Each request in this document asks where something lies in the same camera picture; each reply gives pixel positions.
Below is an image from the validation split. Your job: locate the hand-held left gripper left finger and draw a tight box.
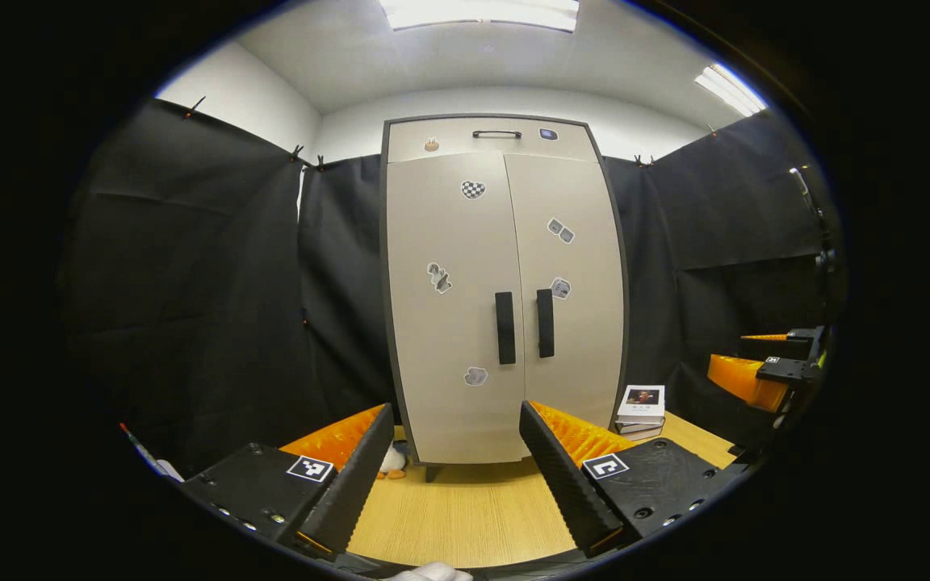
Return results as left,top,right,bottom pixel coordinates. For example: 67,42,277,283
178,403,396,559

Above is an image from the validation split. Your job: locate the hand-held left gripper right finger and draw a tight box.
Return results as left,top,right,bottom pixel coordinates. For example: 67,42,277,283
517,400,744,559

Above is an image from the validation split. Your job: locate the white shoe cabinet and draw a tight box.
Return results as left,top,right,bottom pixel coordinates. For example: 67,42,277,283
379,115,631,483

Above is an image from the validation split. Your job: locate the white cabinet door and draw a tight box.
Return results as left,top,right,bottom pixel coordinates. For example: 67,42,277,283
385,153,526,465
504,152,626,430

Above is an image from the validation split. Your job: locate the beige cabinet drawer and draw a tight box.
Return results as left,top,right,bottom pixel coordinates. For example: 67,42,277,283
387,119,597,165

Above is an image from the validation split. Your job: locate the penguin plush toy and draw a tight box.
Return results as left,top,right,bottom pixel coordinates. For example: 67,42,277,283
376,442,409,481

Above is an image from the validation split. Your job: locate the book under white book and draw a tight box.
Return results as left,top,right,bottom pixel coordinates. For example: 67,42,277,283
615,418,666,441

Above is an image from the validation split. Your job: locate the white portrait cover book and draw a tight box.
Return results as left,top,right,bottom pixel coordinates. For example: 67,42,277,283
617,384,666,426

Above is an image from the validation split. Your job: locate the metal stand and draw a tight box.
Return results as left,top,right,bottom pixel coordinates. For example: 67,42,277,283
788,165,837,279

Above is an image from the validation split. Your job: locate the black backdrop cloth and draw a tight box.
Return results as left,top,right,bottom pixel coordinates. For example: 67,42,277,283
61,98,845,477

